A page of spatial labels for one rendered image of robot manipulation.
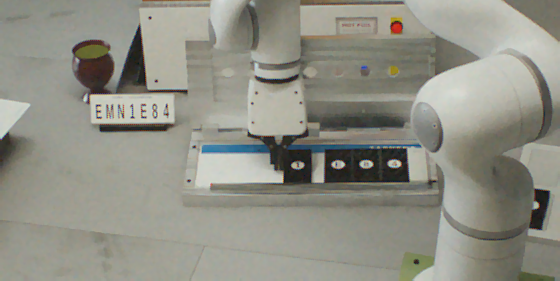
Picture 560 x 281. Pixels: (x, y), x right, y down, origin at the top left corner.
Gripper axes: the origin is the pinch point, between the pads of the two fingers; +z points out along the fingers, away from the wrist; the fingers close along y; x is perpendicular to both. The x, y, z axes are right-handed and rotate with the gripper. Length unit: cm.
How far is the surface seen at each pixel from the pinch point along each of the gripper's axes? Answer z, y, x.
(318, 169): 2.5, 6.9, 0.5
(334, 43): -17.9, 9.8, 8.9
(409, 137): 0.5, 23.3, 10.4
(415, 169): 1.9, 23.8, -1.2
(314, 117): -3.7, 6.1, 9.9
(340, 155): 0.9, 10.8, 3.0
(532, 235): 7.2, 42.1, -16.2
